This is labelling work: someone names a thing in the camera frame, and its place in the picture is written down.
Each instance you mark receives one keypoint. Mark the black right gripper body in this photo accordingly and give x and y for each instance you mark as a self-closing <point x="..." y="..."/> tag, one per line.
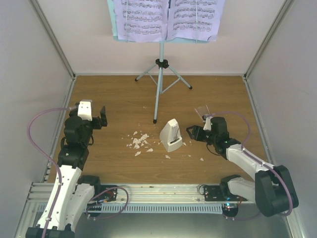
<point x="203" y="138"/>

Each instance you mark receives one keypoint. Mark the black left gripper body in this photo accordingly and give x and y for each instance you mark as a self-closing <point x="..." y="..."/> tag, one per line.
<point x="98" y="125"/>

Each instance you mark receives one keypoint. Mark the clear plastic metronome cover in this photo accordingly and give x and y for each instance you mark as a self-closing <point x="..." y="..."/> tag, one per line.
<point x="202" y="111"/>

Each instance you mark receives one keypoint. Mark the white metronome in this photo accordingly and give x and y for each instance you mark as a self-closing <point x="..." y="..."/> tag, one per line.
<point x="170" y="136"/>

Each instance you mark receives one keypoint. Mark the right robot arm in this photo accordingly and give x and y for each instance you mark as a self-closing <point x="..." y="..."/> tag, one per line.
<point x="271" y="188"/>

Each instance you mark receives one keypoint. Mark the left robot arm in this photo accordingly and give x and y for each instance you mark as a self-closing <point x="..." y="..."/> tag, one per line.
<point x="62" y="213"/>

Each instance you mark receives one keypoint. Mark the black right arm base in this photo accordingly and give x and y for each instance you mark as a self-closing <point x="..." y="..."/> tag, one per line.
<point x="211" y="192"/>

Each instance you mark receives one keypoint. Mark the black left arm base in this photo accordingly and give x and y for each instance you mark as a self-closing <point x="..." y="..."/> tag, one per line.
<point x="108" y="196"/>

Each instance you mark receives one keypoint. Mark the white debris pile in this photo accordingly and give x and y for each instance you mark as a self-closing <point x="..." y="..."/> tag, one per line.
<point x="141" y="136"/>

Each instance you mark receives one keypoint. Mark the white sheet music pages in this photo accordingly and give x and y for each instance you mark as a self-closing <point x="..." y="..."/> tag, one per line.
<point x="168" y="19"/>

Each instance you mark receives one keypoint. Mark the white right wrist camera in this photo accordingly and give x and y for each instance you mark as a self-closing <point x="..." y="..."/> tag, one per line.
<point x="207" y="121"/>

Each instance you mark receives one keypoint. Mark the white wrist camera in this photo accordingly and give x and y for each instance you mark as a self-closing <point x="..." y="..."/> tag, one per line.
<point x="85" y="110"/>
<point x="207" y="121"/>

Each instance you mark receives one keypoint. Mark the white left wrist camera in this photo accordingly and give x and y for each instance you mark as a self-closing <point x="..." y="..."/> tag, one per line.
<point x="85" y="110"/>

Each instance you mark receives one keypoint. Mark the aluminium front rail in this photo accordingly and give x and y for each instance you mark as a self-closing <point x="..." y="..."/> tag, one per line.
<point x="138" y="193"/>

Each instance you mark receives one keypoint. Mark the slotted grey cable duct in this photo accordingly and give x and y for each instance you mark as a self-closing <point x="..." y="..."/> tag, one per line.
<point x="159" y="208"/>

